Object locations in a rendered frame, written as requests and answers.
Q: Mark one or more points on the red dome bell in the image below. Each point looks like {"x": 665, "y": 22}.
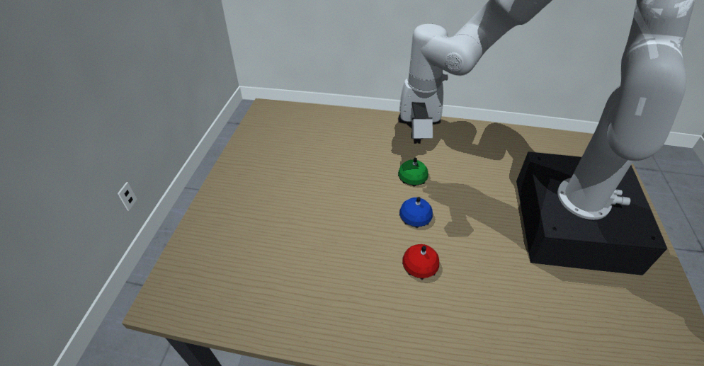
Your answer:
{"x": 421, "y": 261}

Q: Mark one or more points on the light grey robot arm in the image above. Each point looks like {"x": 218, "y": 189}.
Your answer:
{"x": 653, "y": 83}

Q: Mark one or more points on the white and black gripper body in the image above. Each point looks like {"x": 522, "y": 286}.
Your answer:
{"x": 433, "y": 100}

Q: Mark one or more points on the green dome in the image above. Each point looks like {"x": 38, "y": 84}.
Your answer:
{"x": 413, "y": 172}

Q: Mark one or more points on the blue dome bell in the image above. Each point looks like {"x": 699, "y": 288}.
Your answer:
{"x": 416, "y": 212}

